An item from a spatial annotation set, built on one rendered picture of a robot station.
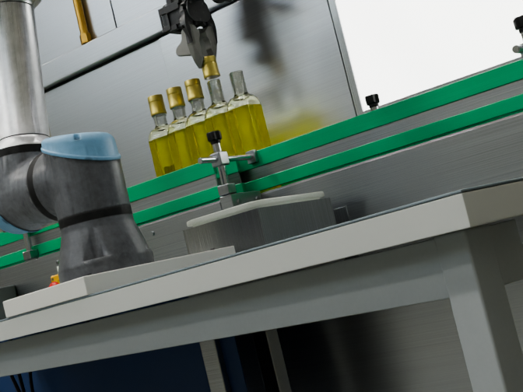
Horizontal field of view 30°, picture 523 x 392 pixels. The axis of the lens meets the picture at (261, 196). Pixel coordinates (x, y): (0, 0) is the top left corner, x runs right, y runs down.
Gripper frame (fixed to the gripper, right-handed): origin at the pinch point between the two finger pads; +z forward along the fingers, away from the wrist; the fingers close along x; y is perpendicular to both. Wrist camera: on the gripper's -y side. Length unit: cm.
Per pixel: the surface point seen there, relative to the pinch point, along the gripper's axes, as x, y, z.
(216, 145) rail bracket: 15.3, -9.2, 20.3
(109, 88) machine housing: -15.4, 44.4, -8.3
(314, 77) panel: -12.3, -16.9, 8.8
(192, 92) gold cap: 1.3, 4.9, 5.2
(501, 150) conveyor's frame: 6, -60, 36
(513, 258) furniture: 69, -85, 51
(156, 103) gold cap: 0.8, 15.9, 4.4
